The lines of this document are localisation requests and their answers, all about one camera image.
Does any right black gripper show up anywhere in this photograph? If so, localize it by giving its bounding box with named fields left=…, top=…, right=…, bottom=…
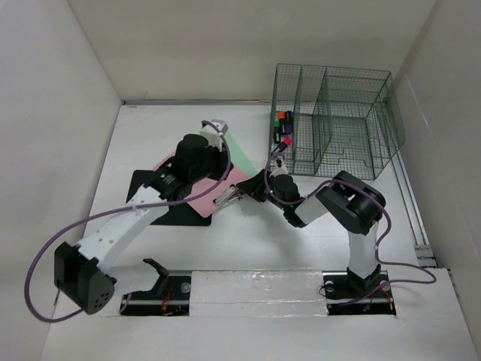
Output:
left=236, top=168, right=287, bottom=211

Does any green clipboard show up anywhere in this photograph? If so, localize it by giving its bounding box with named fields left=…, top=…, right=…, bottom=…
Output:
left=225, top=133, right=259, bottom=177

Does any pink clipboard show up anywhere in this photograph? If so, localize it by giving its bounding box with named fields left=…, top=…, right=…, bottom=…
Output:
left=153, top=151, right=249, bottom=217

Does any green highlighter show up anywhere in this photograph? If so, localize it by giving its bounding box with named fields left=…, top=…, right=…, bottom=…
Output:
left=274, top=120, right=281, bottom=144

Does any purple highlighter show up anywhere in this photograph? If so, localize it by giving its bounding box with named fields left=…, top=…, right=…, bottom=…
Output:
left=283, top=123, right=293, bottom=135

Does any orange highlighter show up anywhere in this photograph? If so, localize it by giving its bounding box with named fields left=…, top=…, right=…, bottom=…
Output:
left=278, top=111, right=286, bottom=125

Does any blue highlighter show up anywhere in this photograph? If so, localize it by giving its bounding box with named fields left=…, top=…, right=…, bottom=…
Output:
left=286, top=111, right=294, bottom=123

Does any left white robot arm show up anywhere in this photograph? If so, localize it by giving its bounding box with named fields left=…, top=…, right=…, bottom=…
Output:
left=54, top=131, right=232, bottom=315

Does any black mat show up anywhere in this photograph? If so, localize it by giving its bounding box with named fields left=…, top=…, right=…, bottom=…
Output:
left=126, top=169, right=212, bottom=226

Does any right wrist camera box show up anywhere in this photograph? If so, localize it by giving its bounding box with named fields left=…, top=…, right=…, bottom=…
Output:
left=271, top=156, right=289, bottom=177

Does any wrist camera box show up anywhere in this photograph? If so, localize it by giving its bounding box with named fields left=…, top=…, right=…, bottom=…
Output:
left=199, top=120, right=228, bottom=151
left=271, top=156, right=289, bottom=177

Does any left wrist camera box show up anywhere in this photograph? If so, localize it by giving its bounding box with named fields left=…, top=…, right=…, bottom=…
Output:
left=199, top=120, right=228, bottom=151

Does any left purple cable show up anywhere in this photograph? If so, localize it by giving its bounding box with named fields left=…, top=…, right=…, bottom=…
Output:
left=24, top=120, right=233, bottom=323

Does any purple cable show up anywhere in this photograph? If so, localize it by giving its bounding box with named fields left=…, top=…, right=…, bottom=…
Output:
left=24, top=120, right=233, bottom=323
left=265, top=152, right=437, bottom=305

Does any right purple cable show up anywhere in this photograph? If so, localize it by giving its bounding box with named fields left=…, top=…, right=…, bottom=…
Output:
left=265, top=152, right=437, bottom=305

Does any green wire mesh organizer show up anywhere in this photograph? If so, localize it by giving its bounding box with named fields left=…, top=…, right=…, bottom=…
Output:
left=268, top=63, right=405, bottom=181

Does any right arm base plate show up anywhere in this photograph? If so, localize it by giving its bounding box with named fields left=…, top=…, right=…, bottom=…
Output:
left=318, top=273, right=397, bottom=316

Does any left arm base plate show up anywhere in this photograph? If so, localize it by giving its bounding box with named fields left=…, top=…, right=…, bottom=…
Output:
left=119, top=272, right=192, bottom=317

